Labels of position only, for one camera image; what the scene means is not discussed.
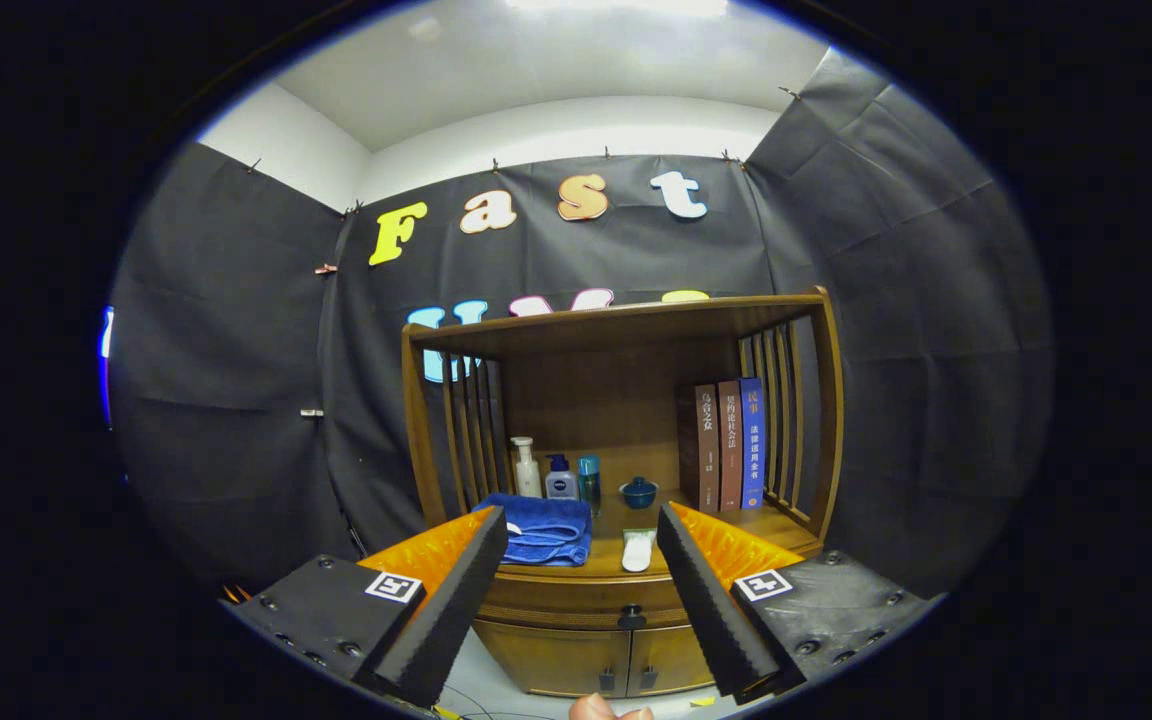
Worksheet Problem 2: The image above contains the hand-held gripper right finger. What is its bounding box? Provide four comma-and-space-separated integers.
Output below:
656, 502, 942, 704

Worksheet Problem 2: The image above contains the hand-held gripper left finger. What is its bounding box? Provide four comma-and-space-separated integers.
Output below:
226, 505, 510, 709

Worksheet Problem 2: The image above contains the wooden drawer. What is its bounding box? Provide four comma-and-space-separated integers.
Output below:
481, 572, 689, 631

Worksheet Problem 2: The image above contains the wooden cabinet door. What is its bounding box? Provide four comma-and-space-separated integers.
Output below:
473, 618, 632, 698
626, 625, 717, 696

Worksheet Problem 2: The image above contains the wooden countertop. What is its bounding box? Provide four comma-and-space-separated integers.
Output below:
496, 490, 825, 581

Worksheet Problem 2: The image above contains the wooden cabinet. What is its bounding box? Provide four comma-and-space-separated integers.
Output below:
401, 286, 845, 699

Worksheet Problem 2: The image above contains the blue folded towel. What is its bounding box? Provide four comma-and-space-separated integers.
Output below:
473, 492, 594, 568

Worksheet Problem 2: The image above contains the white pump bottle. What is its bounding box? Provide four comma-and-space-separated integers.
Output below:
510, 436, 543, 499

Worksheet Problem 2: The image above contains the dark brown book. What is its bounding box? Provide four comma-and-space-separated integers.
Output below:
677, 383, 721, 514

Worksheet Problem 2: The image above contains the reddish brown book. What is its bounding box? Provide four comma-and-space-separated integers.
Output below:
717, 380, 743, 513

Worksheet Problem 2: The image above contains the blue book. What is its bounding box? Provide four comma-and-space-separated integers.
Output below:
739, 377, 766, 510

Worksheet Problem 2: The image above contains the black backdrop cloth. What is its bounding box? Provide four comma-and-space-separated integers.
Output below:
108, 45, 1055, 601

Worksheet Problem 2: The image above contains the thin black floor cable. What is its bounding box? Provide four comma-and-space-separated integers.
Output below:
436, 685, 537, 720

